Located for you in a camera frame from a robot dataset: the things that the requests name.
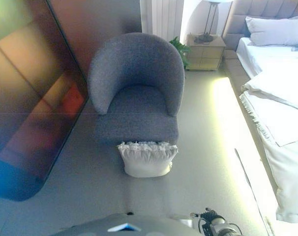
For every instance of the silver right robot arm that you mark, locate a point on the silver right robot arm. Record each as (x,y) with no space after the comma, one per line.
(222,227)

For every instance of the grey tufted headboard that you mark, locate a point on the grey tufted headboard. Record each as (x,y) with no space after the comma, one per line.
(262,12)

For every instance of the white shade table lamp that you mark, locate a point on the white shade table lamp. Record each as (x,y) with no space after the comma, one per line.
(211,22)

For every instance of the grey upholstered tub armchair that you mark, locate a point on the grey upholstered tub armchair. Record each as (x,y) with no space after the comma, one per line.
(136,98)

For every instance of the white bed pillow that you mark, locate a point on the white bed pillow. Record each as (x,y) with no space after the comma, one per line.
(274,30)

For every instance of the glossy dark wardrobe door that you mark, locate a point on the glossy dark wardrobe door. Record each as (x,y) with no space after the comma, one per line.
(33,98)

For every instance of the white ruffled cushion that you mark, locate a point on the white ruffled cushion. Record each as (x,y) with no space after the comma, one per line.
(146,157)

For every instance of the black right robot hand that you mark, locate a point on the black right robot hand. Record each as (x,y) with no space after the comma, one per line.
(208,214)

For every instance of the green potted plant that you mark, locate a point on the green potted plant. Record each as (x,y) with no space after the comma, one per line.
(182,49)

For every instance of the grey robot torso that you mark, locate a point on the grey robot torso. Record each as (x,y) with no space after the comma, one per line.
(124,225)

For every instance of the beige wooden nightstand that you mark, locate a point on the beige wooden nightstand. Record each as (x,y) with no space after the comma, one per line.
(205,55)

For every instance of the bed with white duvet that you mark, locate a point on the bed with white duvet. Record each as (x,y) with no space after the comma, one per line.
(279,98)

